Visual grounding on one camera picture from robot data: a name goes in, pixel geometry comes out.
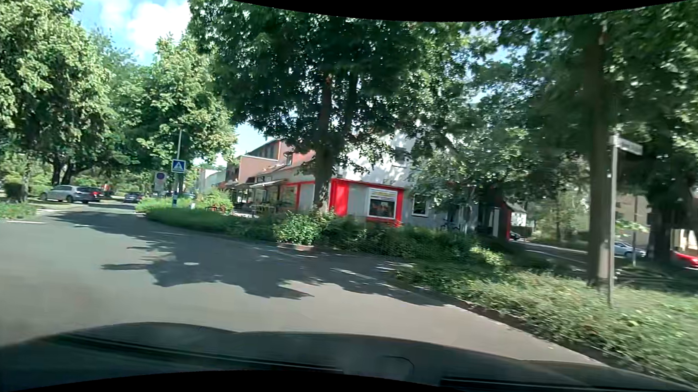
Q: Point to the large leafy tree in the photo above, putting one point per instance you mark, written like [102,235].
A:
[329,95]

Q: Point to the street name sign on pole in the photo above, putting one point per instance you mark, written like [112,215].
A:
[612,210]

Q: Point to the silver car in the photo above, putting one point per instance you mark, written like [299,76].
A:
[66,193]

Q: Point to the white car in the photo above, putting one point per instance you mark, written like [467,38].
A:
[628,249]

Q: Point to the car's own bonnet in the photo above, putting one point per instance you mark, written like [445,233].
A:
[311,355]

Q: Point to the row of trees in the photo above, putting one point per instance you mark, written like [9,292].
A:
[35,72]

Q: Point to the red-brown brick building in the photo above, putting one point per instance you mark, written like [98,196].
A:
[258,167]

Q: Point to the blue pedestrian crossing sign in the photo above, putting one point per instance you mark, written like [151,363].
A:
[178,167]

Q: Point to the green leafy tree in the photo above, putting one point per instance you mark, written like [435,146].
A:
[179,102]

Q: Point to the tall tree with straight trunk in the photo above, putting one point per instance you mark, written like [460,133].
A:
[596,178]

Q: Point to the red car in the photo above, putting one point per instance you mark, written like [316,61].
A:
[686,258]

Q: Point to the round no-parking sign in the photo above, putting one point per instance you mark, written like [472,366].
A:
[160,180]

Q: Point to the grey asphalt road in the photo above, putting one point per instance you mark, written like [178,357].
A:
[131,278]

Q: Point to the white building with red trim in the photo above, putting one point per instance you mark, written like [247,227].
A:
[361,200]

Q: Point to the dark car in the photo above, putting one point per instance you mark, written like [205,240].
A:
[133,196]
[97,193]

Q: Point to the planted verge with low shrubs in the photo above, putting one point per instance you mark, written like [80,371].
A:
[564,306]

